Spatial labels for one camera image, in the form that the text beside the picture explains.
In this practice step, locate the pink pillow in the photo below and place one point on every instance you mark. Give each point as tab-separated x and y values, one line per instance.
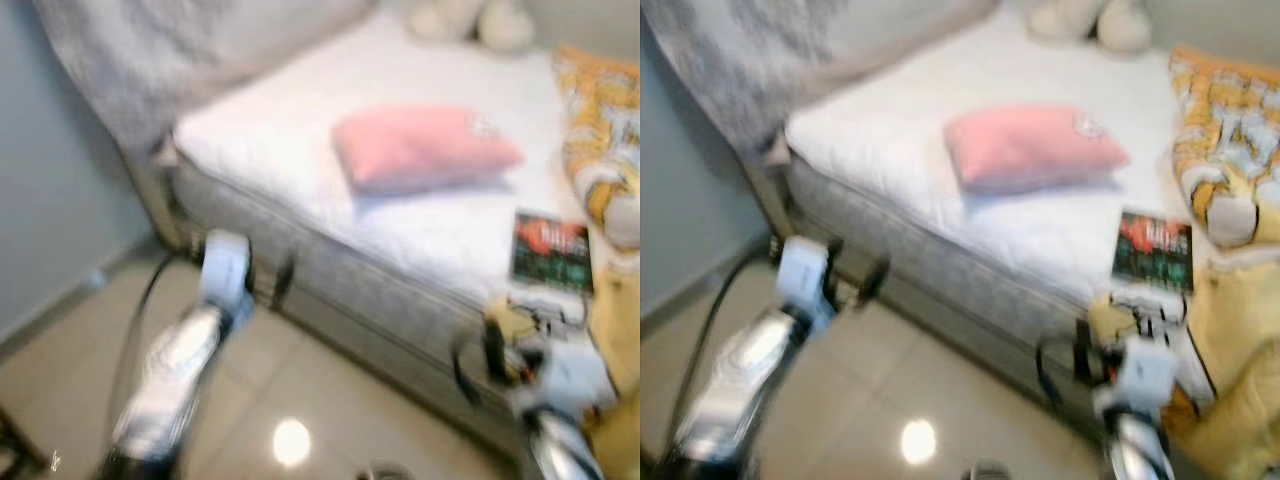
1030	145
420	145

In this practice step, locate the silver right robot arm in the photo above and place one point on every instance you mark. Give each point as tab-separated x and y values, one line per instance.
560	450
1140	455

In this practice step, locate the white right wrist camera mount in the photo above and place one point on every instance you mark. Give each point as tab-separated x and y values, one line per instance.
570	375
1145	375

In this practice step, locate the beige plush toy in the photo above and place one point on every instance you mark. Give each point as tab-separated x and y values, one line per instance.
1120	25
500	25

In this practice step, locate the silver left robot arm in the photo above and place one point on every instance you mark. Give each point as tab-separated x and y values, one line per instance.
750	370
170	380

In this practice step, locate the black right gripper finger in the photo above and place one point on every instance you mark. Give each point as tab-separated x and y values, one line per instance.
494	350
1083	350

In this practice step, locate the white quilted mattress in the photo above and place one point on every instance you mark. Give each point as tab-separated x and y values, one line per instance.
900	160
300	170

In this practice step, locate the dark red green book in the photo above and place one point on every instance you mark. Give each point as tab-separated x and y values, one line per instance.
1150	250
550	250

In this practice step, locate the yellow egg cartoon blanket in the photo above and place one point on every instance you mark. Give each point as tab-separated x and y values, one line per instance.
605	130
1225	130

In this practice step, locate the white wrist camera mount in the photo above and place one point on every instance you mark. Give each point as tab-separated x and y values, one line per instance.
570	375
803	270
225	265
1145	375

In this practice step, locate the grey floral patterned pillow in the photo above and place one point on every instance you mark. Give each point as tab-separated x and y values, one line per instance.
760	60
150	60

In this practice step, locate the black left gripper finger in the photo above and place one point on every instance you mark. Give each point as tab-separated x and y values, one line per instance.
283	280
874	280

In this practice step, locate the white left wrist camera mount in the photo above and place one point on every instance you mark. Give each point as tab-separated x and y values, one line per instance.
803	270
225	265

